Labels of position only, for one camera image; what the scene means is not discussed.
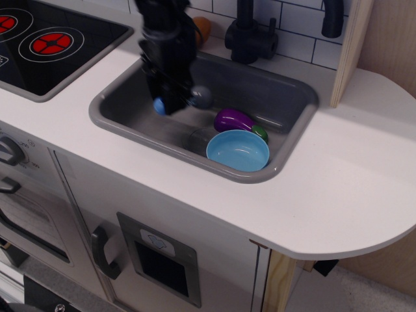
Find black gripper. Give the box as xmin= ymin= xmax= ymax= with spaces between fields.
xmin=139 ymin=19 xmax=197 ymax=115

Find blue and grey toy spoon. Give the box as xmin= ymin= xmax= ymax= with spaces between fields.
xmin=153 ymin=86 xmax=214 ymax=116

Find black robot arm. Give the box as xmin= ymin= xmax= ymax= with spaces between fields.
xmin=135 ymin=1 xmax=198 ymax=115

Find grey plastic sink basin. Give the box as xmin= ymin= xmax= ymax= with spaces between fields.
xmin=89 ymin=53 xmax=319 ymax=183

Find light blue plastic bowl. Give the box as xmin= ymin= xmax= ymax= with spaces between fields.
xmin=205 ymin=130 xmax=270 ymax=172

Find orange toy chicken drumstick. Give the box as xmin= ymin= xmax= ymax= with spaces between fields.
xmin=192 ymin=16 xmax=211 ymax=48

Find black toy faucet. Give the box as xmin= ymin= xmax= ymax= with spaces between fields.
xmin=225 ymin=0 xmax=344 ymax=64

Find purple toy eggplant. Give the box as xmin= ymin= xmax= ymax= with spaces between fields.
xmin=214 ymin=109 xmax=268 ymax=143

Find black toy stovetop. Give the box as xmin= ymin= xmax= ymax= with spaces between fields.
xmin=1 ymin=1 xmax=133 ymax=103

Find grey oven knob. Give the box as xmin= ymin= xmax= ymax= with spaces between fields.
xmin=1 ymin=136 xmax=26 ymax=166

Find toy oven door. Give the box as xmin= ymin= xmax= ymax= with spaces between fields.
xmin=1 ymin=172 xmax=99 ymax=290

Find grey ice dispenser panel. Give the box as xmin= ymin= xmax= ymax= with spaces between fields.
xmin=117 ymin=212 xmax=202 ymax=308

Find wooden side post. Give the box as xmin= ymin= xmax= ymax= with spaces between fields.
xmin=330 ymin=0 xmax=374 ymax=108

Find grey cabinet door handle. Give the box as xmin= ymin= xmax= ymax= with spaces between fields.
xmin=90 ymin=226 xmax=121 ymax=280

